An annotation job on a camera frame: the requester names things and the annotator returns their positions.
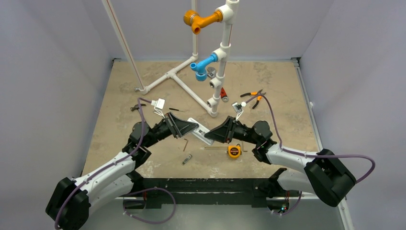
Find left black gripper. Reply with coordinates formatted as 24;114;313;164
143;112;198;148

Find white remote control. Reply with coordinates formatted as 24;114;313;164
187;117;214;146

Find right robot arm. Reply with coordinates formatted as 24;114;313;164
204;116;356;207

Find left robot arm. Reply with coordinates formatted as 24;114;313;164
45;112;199;230

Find yellow tape measure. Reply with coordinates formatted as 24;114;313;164
204;144;242;159

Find silver battery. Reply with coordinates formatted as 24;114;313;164
182;154;192;165

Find red adjustable wrench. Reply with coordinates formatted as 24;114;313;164
220;87;229;102

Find black hammer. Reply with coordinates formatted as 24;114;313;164
130;103;146;112

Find blue pipe fitting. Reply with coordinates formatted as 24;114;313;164
190;53;218;81

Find silver pipe clamp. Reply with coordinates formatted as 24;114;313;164
206;67;216;79

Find black base bar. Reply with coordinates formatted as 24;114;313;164
123;169;299;211

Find orange pipe fitting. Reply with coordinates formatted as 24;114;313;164
183;10;223;35

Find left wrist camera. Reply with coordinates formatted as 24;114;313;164
151;98;165;118

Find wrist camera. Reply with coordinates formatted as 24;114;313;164
151;98;165;118
232;102;247;121

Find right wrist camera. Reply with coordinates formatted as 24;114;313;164
232;102;247;121

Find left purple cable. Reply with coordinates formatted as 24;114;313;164
54;97;155;230

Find red handled cutter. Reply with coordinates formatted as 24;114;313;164
252;96;262;109

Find orange handled pliers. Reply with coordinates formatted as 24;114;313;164
240;89;266;97

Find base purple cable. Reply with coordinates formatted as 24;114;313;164
122;187;177;225

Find white PVC pipe frame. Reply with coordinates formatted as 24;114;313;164
102;0;239;117

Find aluminium frame rail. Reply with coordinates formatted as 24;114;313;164
80;193;353;230

